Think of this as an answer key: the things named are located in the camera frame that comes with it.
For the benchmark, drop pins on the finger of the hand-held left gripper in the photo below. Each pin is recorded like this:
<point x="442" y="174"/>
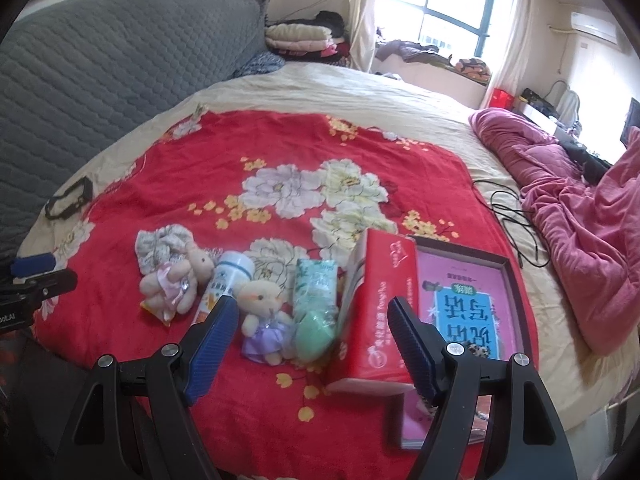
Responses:
<point x="40" y="286"/>
<point x="32" y="264"/>

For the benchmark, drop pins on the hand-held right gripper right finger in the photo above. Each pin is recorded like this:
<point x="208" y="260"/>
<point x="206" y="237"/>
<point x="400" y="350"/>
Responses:
<point x="415" y="355"/>

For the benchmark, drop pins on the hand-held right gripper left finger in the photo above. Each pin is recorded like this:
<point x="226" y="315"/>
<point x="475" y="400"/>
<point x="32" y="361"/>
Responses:
<point x="215" y="347"/>

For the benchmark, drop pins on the leopard print scrunchie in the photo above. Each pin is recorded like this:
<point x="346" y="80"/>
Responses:
<point x="475" y="349"/>

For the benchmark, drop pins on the green makeup sponge packet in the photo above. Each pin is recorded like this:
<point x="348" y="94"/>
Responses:
<point x="312" y="310"/>

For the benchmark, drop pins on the white floral scrunchie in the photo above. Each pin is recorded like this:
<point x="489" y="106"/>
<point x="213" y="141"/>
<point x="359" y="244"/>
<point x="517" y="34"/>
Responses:
<point x="162" y="245"/>

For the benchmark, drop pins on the red tissue box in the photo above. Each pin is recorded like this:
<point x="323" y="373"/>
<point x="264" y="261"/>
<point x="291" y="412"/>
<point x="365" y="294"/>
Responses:
<point x="375" y="320"/>

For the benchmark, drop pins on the plush bear purple dress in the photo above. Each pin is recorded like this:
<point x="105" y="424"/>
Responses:
<point x="265" y="320"/>

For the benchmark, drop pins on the white plastic bottle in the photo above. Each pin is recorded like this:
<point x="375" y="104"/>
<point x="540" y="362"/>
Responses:
<point x="225" y="280"/>

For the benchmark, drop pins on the small orange packet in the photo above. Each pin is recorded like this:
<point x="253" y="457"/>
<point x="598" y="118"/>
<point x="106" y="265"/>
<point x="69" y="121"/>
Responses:
<point x="155" y="311"/>

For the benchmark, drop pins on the plush rabbit pink dress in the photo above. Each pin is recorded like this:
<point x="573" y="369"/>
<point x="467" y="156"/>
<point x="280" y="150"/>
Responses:
<point x="172" y="280"/>

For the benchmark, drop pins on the pink book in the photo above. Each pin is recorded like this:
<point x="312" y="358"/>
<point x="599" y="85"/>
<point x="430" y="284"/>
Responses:
<point x="450" y="280"/>

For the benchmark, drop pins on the red floral blanket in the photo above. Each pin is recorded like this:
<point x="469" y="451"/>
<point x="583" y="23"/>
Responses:
<point x="200" y="160"/>

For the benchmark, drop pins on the grey quilted headboard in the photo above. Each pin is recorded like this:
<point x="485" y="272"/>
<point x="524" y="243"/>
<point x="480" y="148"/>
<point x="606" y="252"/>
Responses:
<point x="100" y="85"/>

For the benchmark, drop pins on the pink fleece blanket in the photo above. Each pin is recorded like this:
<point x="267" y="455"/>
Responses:
<point x="575" y="235"/>

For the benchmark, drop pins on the black garment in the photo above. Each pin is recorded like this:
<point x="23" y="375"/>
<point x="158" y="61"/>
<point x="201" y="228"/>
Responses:
<point x="590" y="160"/>

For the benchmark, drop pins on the small red box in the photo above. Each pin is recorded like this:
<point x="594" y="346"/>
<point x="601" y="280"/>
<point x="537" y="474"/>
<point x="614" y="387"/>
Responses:
<point x="501" y="99"/>

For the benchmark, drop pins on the beige bed sheet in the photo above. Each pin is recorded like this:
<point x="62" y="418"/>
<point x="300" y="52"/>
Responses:
<point x="350" y="90"/>

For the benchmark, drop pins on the white window bench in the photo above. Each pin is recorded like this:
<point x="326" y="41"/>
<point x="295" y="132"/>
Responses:
<point x="425" y="77"/>

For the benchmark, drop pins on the black bag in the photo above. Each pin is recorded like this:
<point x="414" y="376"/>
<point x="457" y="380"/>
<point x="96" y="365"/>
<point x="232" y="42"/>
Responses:
<point x="537" y="101"/>

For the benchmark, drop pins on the dark blue patterned cloth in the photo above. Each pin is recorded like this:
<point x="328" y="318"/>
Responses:
<point x="257" y="65"/>

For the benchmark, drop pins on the colourful patterned cloth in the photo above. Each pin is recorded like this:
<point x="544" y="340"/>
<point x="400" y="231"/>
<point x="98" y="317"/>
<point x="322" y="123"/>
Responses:
<point x="472" y="68"/>

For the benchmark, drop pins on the white chair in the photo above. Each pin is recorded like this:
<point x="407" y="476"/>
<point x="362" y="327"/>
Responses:
<point x="567" y="102"/>

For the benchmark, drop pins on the dark clothes on sill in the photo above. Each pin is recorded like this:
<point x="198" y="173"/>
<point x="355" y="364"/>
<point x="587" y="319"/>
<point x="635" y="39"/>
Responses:
<point x="410" y="52"/>

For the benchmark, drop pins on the black monitor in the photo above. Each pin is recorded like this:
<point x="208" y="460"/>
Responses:
<point x="632" y="120"/>

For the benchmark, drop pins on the pile of folded clothes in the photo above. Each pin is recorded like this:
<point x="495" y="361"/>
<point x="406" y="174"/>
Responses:
<point x="300" y="37"/>

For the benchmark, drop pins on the wide white curtain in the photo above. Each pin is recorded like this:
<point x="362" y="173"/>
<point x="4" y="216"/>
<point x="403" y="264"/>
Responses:
<point x="515" y="35"/>

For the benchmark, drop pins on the narrow white curtain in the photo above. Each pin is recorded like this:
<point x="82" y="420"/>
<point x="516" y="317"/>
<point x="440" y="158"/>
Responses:
<point x="362" y="10"/>

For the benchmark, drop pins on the window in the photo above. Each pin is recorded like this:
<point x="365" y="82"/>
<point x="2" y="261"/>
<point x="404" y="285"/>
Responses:
<point x="440" y="0"/>

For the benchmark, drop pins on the white air conditioner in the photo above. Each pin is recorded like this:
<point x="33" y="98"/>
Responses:
<point x="595" y="27"/>

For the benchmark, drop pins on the black plastic clip frame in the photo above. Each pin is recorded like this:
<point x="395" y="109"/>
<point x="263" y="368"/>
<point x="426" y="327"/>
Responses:
<point x="80" y="191"/>

